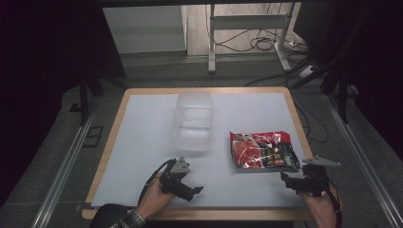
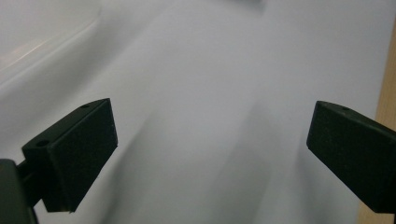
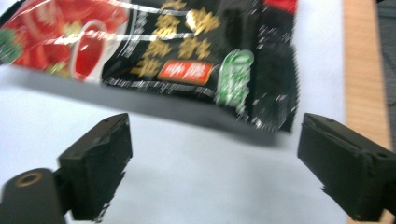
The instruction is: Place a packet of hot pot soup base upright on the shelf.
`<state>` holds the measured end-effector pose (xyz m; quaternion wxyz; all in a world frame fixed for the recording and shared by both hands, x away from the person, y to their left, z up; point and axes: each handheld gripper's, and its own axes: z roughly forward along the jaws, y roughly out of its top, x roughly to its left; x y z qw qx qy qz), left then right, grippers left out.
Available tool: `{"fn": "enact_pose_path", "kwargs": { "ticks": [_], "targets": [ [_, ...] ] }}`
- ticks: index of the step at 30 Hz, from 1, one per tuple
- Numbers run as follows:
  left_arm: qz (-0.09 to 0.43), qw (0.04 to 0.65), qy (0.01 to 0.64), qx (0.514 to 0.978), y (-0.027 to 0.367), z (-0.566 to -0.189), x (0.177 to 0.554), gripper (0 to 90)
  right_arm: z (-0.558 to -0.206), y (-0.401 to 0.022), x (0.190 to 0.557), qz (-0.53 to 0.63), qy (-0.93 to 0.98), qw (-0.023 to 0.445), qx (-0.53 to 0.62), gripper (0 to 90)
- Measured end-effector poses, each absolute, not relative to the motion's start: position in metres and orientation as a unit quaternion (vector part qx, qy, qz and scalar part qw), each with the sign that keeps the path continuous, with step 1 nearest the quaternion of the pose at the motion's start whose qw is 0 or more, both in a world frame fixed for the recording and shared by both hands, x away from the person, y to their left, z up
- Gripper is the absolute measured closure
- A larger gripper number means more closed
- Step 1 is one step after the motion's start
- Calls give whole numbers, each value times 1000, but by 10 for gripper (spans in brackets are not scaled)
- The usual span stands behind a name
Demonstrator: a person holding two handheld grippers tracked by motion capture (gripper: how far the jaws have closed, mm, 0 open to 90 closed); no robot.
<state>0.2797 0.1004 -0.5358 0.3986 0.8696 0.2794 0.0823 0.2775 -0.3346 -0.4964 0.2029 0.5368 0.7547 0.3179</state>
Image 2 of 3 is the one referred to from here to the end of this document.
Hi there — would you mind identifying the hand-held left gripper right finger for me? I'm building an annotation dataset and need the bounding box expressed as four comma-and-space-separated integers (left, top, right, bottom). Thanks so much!
305, 100, 396, 215

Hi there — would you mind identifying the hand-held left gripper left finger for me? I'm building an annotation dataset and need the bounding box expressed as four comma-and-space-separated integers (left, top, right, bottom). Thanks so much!
21, 98, 119, 214

